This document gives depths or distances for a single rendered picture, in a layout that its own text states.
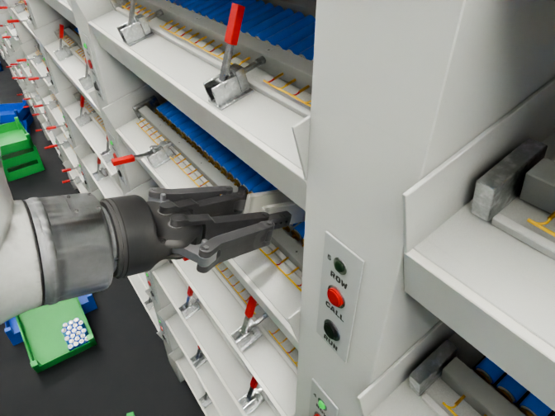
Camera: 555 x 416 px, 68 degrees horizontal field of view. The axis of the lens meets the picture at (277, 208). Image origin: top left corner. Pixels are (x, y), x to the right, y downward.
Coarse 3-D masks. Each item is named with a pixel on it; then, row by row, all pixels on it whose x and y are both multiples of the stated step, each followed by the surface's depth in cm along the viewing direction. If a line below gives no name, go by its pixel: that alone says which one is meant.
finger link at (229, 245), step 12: (252, 228) 43; (264, 228) 43; (216, 240) 39; (228, 240) 40; (240, 240) 41; (252, 240) 42; (264, 240) 44; (204, 252) 37; (228, 252) 40; (240, 252) 42; (216, 264) 40
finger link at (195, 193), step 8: (152, 192) 45; (160, 192) 45; (168, 192) 46; (176, 192) 46; (184, 192) 46; (192, 192) 47; (200, 192) 47; (208, 192) 48; (216, 192) 48; (224, 192) 49; (176, 200) 46
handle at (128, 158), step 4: (152, 148) 69; (148, 152) 70; (152, 152) 70; (124, 156) 68; (128, 156) 68; (132, 156) 68; (136, 156) 69; (140, 156) 69; (144, 156) 69; (148, 156) 70; (112, 160) 67; (116, 160) 67; (120, 160) 67; (124, 160) 67; (128, 160) 68; (132, 160) 68; (116, 164) 67; (120, 164) 67
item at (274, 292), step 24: (144, 96) 83; (120, 120) 82; (144, 144) 77; (168, 168) 70; (216, 168) 67; (240, 264) 52; (264, 264) 51; (264, 288) 49; (288, 288) 48; (288, 312) 46; (288, 336) 47
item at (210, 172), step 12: (144, 108) 81; (144, 120) 80; (156, 120) 77; (168, 132) 73; (180, 144) 69; (192, 156) 66; (204, 168) 63; (192, 180) 64; (216, 180) 61; (228, 180) 60; (276, 240) 50; (288, 240) 50; (288, 252) 49; (300, 252) 48; (276, 264) 50; (300, 264) 47; (300, 288) 47
